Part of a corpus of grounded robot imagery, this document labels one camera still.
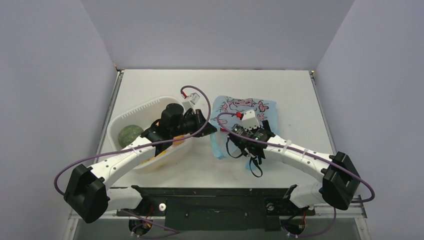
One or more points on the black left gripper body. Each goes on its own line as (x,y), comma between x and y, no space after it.
(191,123)

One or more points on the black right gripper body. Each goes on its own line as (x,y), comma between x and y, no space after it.
(250,145)

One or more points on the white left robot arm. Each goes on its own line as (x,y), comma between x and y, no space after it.
(112,172)

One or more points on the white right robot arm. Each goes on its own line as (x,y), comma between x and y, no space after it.
(335,177)

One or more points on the yellow fake mango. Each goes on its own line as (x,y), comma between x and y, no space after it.
(163,157)

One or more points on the green fake melon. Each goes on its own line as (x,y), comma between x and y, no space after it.
(128,134)

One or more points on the white plastic basket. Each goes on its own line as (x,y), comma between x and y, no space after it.
(143,115)

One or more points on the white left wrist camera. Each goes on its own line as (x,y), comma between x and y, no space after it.
(189,103)

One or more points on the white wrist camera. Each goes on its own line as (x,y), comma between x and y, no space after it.
(189,103)
(249,120)

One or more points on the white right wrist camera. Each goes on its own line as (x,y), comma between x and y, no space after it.
(249,120)

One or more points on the left aluminium table rail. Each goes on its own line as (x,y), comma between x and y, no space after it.
(110,109)

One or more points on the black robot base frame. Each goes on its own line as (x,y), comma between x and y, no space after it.
(194,209)

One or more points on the aluminium table edge rail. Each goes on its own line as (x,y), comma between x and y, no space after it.
(314,132)

